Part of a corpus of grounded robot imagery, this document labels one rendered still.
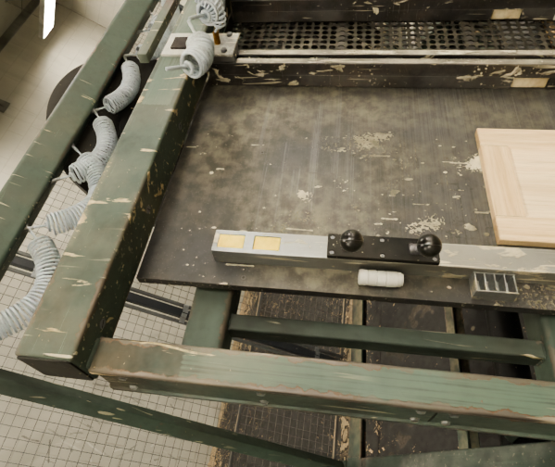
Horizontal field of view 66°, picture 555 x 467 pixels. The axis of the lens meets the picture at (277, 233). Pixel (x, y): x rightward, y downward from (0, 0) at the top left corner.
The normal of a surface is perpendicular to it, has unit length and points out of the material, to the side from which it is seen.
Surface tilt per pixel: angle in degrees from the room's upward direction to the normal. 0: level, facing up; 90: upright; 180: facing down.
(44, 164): 90
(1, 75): 90
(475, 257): 58
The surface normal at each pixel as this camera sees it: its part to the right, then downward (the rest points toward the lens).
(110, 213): -0.07, -0.58
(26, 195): 0.47, -0.45
